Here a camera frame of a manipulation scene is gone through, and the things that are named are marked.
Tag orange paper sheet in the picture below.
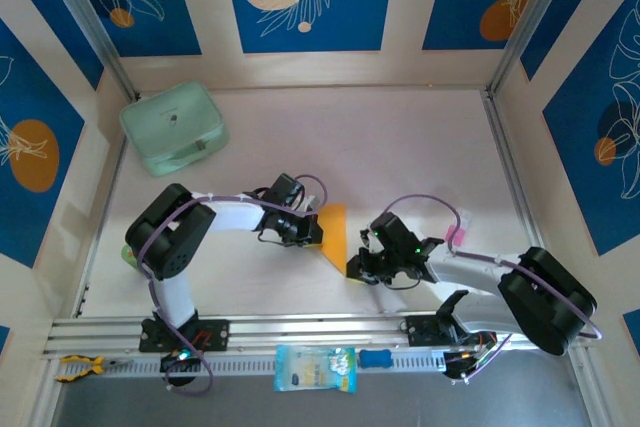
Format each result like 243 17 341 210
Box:
317 202 350 279

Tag small pink bottle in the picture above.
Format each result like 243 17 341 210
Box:
444 208 474 249

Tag wet wipes pack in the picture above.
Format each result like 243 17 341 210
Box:
273 344 359 394

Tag mint green zip pouch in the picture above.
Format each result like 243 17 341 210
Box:
119 80 231 178

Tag purple cable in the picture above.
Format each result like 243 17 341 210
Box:
137 174 330 397
382 194 602 384

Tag wide aluminium rail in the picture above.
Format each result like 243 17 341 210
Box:
42 306 594 360

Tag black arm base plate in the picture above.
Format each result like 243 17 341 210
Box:
138 318 231 354
403 315 497 348

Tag slotted grey cable duct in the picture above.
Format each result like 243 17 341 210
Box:
52 350 450 381

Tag yellow handled pliers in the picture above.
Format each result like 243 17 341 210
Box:
53 354 134 383

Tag aluminium frame post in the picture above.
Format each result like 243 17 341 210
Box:
486 0 584 99
37 0 140 101

